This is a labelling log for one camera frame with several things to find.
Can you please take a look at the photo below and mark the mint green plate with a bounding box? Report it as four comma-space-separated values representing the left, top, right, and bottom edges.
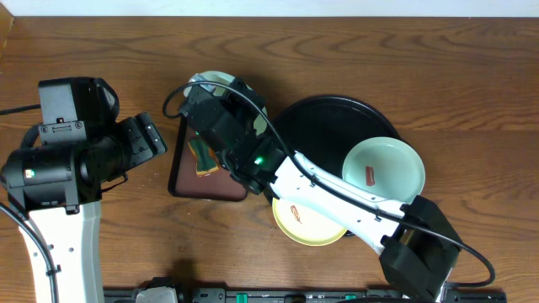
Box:
342, 136, 426, 204
183, 71, 268, 136

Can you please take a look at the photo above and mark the mint green plate top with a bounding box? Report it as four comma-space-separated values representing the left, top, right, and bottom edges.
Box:
183, 71, 268, 136

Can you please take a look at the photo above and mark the round black serving tray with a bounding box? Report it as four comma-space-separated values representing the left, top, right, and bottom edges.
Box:
264, 94, 401, 237

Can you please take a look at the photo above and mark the orange green scrub sponge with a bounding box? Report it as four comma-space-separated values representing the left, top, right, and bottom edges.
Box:
188, 136, 219, 176

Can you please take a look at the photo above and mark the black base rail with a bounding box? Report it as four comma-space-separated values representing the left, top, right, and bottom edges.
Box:
103, 277, 506, 303

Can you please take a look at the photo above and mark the yellow plate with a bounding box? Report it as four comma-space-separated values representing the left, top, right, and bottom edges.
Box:
272, 198, 347, 247

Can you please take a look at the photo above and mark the black rectangular tray brown liquid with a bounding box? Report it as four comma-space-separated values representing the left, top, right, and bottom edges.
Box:
168, 120, 247, 202

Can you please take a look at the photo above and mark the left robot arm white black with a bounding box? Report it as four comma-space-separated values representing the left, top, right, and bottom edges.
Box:
2, 113, 168, 302

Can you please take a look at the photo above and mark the mint green plate right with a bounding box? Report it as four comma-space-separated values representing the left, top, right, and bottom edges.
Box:
342, 136, 426, 204

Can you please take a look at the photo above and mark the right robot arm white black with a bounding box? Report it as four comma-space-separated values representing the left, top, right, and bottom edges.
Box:
179, 96, 460, 301

